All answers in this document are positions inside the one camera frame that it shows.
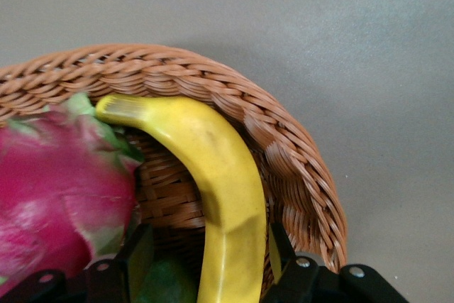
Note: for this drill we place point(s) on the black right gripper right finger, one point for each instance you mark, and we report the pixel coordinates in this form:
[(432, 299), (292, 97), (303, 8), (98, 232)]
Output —
[(301, 281)]

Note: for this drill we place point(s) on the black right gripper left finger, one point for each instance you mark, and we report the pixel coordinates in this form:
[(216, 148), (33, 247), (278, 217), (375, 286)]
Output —
[(138, 257)]

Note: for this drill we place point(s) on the yellow banana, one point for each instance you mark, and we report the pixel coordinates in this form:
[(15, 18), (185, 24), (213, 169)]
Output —
[(227, 182)]

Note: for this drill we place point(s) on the dark green avocado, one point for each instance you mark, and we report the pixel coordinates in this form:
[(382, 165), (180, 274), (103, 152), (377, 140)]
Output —
[(166, 283)]

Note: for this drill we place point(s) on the pink dragon fruit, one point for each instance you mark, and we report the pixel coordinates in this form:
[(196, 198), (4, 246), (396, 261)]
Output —
[(53, 182)]

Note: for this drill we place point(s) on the brown woven wicker basket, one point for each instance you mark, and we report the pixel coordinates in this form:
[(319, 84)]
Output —
[(276, 140)]

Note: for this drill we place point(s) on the brown table cover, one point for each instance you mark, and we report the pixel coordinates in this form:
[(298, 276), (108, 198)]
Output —
[(319, 15)]

